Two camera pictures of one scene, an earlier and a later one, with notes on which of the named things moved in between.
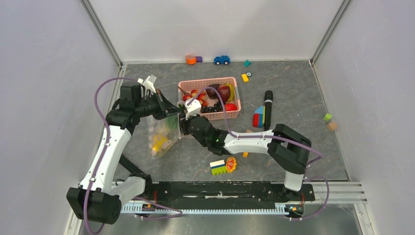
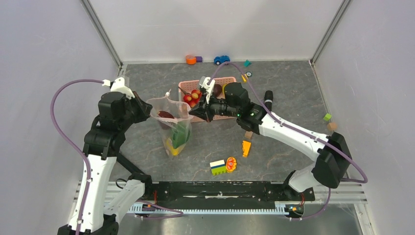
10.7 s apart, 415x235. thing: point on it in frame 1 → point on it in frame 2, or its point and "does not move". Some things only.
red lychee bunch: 200,96 does not move
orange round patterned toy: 231,164 does not move
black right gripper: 184,124 → 203,110
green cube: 327,117 does not move
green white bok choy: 172,121 → 181,133
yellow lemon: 158,140 → 174,152
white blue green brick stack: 218,167 does not move
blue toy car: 223,59 does not move
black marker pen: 268,96 does not move
